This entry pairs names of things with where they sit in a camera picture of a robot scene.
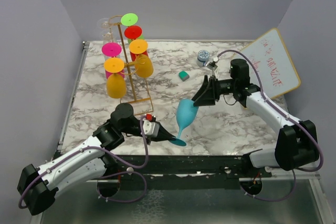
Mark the blue white round jar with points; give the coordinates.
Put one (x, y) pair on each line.
(202, 58)

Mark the blue wine glass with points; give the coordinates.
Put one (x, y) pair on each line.
(185, 115)

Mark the gold wire glass rack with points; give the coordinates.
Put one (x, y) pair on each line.
(137, 93)

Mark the orange wine glass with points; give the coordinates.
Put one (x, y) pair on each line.
(116, 86)
(143, 63)

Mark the red wine glass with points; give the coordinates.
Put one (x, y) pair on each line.
(137, 44)

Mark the pink wine glass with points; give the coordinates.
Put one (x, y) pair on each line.
(111, 50)

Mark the clear wine glass lower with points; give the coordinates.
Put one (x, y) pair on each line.
(107, 35)

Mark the green wine glass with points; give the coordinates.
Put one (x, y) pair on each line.
(129, 19)

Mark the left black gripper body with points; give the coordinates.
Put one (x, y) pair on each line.
(132, 129)

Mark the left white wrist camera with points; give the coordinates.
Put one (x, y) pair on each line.
(150, 127)

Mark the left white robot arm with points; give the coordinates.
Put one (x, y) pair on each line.
(93, 158)

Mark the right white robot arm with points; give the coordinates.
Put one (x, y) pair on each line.
(296, 139)

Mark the clear wine glass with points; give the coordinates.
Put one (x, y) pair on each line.
(107, 35)
(103, 23)

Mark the green grey eraser block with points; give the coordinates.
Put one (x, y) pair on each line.
(183, 75)

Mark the clear wine glass upper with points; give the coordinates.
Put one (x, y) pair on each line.
(103, 23)

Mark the yellow framed whiteboard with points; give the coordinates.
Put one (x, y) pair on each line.
(270, 57)

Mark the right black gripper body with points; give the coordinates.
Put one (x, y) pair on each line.
(227, 86)

